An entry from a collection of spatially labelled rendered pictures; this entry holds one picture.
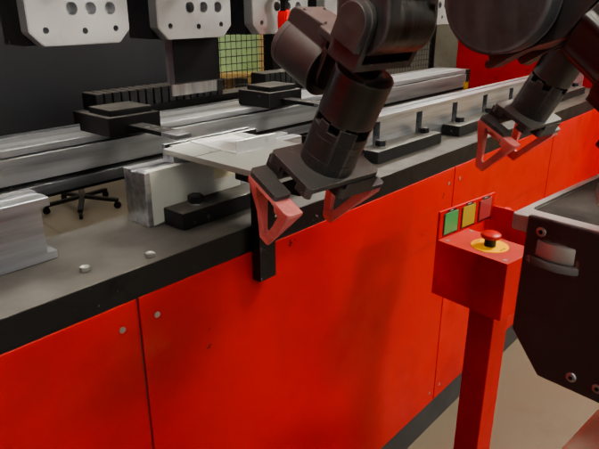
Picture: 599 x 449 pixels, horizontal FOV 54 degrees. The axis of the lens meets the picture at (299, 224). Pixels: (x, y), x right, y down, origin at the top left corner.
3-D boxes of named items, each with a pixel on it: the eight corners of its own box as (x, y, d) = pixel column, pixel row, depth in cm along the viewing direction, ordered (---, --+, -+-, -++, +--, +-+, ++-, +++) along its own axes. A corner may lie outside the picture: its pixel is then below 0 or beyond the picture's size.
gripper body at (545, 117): (488, 112, 87) (515, 69, 83) (522, 105, 94) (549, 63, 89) (522, 139, 85) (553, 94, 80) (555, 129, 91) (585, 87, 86)
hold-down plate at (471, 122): (458, 136, 166) (459, 126, 165) (441, 134, 169) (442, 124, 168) (503, 121, 187) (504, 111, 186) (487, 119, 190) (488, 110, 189)
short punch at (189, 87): (176, 97, 99) (171, 37, 96) (168, 95, 101) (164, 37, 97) (220, 91, 106) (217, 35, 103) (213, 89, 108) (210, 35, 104)
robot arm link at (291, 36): (373, 12, 46) (438, 10, 52) (285, -54, 51) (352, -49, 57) (322, 135, 54) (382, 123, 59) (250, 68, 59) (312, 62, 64)
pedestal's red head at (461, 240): (499, 322, 113) (512, 233, 106) (430, 292, 124) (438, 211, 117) (551, 289, 125) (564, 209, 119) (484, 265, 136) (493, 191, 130)
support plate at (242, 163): (277, 184, 83) (277, 177, 83) (163, 154, 99) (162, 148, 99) (353, 159, 96) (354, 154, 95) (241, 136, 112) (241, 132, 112)
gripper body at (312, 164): (265, 164, 60) (286, 102, 55) (334, 148, 67) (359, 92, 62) (304, 205, 57) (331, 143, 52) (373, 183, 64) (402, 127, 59)
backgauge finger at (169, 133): (157, 151, 104) (154, 122, 102) (79, 130, 120) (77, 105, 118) (209, 139, 112) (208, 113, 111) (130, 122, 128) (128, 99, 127)
